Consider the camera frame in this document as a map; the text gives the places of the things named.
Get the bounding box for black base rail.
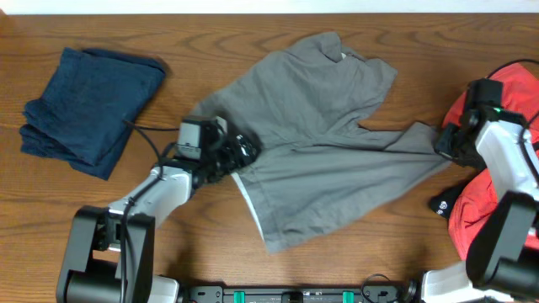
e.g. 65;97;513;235
176;274;420;303

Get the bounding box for black clothing label tag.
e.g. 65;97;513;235
428;182;467;220

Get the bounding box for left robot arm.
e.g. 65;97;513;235
56;116;260;303

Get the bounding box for grey shorts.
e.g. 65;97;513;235
194;32;448;253

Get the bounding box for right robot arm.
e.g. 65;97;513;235
420;78;538;302

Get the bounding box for folded navy blue garment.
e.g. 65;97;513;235
19;48;166;180

